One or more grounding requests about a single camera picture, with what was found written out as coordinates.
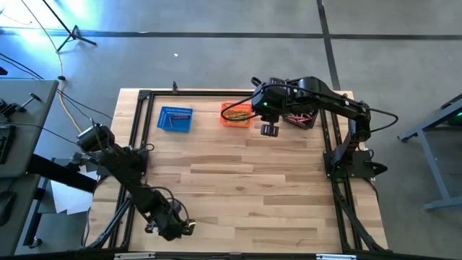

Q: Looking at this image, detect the black power plug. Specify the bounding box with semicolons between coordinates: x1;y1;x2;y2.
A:
366;160;389;177

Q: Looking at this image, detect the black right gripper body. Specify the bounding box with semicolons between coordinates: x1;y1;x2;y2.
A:
252;86;289;123

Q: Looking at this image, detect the yellow power cable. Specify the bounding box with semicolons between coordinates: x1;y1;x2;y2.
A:
19;0;84;134

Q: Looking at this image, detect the black rig rail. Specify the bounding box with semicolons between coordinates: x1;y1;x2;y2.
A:
0;248;462;260

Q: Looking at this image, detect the black floor beam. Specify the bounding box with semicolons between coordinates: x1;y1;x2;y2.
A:
27;153;99;194

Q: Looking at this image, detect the black tripod stand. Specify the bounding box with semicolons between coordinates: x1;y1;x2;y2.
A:
41;0;98;52

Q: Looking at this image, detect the black plastic basket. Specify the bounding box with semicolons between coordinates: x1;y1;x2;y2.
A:
280;108;321;131

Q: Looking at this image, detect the black desk clamp tool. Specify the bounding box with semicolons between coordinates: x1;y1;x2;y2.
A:
0;92;43;117

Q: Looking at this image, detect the blue plastic basket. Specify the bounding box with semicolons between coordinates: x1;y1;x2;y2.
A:
156;105;194;134

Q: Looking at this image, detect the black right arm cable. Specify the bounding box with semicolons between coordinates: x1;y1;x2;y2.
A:
219;75;400;134

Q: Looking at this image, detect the grey metal stand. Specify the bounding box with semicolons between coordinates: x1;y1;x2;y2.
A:
396;92;462;211

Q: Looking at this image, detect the black computer mouse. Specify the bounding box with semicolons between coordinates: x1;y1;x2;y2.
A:
0;190;16;228

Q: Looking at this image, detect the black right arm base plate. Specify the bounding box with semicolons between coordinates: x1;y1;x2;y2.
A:
323;148;377;179

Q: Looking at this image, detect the black floor cable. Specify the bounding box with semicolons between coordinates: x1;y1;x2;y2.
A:
0;53;113;121

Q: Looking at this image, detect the black keyboard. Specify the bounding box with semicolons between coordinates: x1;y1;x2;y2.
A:
0;124;16;166

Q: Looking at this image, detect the orange plastic basket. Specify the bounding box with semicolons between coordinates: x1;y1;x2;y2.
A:
219;102;254;129

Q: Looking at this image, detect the grey side desk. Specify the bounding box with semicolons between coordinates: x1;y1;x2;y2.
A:
0;79;59;178

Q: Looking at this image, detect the dark side desk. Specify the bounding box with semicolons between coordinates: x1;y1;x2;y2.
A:
0;174;41;258

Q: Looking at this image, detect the silver metal bracket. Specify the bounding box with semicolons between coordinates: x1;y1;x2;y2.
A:
315;253;357;260
113;252;157;260

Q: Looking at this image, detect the white paper sheet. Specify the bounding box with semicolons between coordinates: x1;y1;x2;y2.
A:
50;171;97;217

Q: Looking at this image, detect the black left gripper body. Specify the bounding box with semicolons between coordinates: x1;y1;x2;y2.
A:
154;207;187;242

